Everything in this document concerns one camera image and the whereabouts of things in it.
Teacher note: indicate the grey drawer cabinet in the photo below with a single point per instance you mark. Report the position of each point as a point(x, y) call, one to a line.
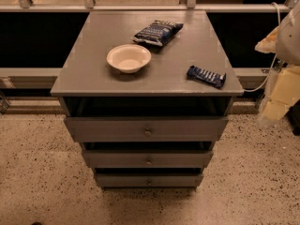
point(88, 86)

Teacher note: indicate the grey middle drawer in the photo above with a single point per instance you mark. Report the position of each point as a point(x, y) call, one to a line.
point(146, 158)

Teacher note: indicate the grey bottom drawer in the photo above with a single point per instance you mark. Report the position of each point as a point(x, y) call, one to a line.
point(148, 181)

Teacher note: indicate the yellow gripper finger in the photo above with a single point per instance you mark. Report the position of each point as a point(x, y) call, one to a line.
point(284, 95)
point(269, 43)

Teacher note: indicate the blue snack bar wrapper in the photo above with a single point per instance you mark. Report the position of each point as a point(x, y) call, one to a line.
point(205, 76)

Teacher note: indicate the grey drawer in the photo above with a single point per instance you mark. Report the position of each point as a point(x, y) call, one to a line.
point(145, 129)
point(146, 158)
point(148, 181)

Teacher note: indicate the dark blue chip bag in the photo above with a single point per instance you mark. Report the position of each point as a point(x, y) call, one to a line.
point(158, 33)

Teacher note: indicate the grey top drawer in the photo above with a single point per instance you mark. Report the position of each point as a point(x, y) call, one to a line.
point(145, 129)

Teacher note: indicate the metal railing frame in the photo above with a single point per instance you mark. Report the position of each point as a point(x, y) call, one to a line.
point(140, 7)

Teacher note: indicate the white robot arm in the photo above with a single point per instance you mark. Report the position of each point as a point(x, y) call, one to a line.
point(284, 42)

